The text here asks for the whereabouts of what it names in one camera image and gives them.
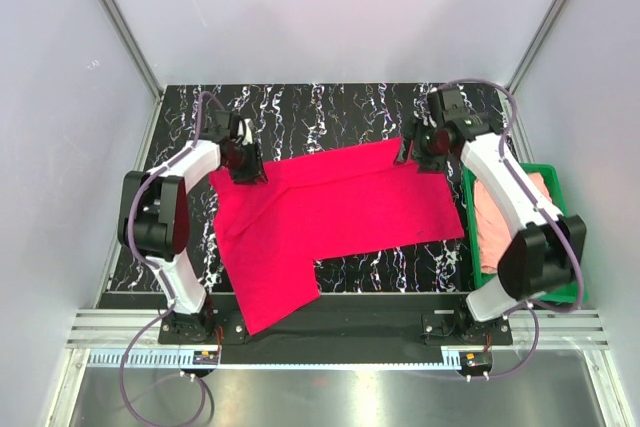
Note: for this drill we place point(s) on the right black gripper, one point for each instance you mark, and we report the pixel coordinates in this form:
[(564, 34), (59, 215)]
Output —
[(427, 164)]

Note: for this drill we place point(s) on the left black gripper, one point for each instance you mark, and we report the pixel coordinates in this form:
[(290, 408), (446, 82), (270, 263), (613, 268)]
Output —
[(255, 172)]

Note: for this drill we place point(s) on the red t shirt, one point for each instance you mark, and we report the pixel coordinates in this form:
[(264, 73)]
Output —
[(320, 206)]

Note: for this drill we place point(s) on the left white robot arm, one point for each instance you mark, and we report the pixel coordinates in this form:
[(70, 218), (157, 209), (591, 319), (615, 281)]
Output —
[(154, 219)]

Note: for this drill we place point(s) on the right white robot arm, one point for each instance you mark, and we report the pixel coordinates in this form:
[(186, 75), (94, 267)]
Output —
[(545, 246)]

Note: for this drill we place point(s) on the peach t shirt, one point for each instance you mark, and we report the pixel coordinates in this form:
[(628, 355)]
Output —
[(492, 232)]

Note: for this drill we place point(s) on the left orange connector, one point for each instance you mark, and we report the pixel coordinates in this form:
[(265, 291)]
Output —
[(206, 357)]

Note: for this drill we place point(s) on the orange connector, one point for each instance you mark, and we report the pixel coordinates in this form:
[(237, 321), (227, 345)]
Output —
[(206, 357), (478, 359)]

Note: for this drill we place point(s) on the green plastic bin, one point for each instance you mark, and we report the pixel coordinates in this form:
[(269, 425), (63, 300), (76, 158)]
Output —
[(542, 174)]

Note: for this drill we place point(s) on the right orange connector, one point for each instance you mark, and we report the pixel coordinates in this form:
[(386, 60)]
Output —
[(478, 359)]

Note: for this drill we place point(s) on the left aluminium frame post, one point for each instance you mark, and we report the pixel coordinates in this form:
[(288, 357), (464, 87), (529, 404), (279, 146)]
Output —
[(132, 47)]

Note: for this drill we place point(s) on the aluminium frame post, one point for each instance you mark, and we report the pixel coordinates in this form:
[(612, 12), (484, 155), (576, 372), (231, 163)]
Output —
[(544, 29), (132, 47)]

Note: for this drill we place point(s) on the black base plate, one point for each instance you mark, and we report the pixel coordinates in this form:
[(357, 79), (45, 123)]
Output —
[(356, 329)]

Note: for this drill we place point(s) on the aluminium rail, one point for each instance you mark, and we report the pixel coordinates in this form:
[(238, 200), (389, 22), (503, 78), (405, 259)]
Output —
[(582, 329)]

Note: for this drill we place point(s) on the right aluminium frame post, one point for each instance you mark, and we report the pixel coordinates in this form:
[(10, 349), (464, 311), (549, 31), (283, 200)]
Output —
[(544, 29)]

